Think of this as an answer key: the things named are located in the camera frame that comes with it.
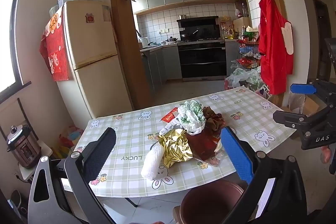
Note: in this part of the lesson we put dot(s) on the condiment bottles group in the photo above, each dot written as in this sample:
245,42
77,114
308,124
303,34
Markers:
227,29

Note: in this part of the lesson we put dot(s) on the light wooden box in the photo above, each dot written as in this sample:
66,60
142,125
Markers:
242,24

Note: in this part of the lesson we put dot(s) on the person's right hand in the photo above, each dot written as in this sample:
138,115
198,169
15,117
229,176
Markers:
326,155

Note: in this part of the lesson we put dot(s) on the dark wooden door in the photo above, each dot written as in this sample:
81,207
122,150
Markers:
321,37

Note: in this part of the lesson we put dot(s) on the small steel pot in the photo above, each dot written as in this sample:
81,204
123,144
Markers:
182,17

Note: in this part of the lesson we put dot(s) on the brown electric pressure cooker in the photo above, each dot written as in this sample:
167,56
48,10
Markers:
23,150

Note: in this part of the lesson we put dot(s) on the green checkered rabbit tablecloth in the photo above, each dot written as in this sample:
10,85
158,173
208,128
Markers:
131,129

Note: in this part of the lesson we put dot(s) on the grey lower kitchen cabinets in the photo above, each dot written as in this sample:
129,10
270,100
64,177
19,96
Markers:
160,66

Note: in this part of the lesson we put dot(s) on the flat cardboard box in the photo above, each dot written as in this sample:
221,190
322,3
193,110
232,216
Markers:
177,214

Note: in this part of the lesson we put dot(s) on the dark framed window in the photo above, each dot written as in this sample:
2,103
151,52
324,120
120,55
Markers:
6,43

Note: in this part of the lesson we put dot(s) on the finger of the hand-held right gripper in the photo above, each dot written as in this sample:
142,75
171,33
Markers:
302,88
288,119

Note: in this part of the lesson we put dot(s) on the white countertop container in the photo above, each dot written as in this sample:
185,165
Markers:
145,42

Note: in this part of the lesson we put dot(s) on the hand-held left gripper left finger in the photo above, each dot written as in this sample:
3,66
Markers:
101,153

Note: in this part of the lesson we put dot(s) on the black built-in oven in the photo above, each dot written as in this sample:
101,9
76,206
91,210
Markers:
202,61

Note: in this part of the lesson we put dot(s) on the red hanging apron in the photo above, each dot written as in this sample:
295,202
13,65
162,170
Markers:
273,50

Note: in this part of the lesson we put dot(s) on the black table leg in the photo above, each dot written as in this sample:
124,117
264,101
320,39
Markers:
132,202

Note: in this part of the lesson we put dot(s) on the colourful bags pile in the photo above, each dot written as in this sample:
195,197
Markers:
69,137

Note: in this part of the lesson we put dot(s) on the black range hood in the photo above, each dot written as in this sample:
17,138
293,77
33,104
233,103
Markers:
199,26

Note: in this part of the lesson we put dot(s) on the red snack packet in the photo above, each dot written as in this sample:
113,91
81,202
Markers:
169,116

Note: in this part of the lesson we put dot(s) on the red wrapper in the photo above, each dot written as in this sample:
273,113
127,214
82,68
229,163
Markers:
202,145

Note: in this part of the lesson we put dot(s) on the brown cardboard box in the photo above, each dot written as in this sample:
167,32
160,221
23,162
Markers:
309,106

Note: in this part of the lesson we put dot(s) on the gold foil wrapper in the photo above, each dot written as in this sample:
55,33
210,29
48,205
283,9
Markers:
174,148

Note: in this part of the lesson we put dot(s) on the black wok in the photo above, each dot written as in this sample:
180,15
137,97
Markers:
187,35

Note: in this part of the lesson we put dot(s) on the tall bottles group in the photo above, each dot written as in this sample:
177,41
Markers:
241,12

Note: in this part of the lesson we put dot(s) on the lidded steel cooking pot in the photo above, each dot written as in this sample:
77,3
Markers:
171,40

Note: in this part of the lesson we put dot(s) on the maroon trash bin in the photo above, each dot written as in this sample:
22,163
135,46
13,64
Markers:
210,203

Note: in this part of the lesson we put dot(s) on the grey narrow base cabinet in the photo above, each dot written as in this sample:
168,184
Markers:
231,56

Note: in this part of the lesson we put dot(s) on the white green plastic bag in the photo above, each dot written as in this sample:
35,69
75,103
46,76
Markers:
193,115

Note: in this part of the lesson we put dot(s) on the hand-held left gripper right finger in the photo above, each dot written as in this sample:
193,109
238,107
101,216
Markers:
236,155

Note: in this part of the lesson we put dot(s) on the white green shopping bags pile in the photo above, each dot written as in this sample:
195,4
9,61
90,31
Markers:
241,77

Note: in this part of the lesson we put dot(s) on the red fridge magnet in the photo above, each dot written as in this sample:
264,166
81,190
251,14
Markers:
89,17

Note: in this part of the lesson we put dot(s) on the clear plastic tray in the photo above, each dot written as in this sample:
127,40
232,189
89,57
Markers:
219,158

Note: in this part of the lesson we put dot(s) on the red printed fridge cloth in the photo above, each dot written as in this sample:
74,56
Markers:
56,56

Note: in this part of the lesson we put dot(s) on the cream refrigerator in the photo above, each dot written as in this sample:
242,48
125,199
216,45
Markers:
89,37

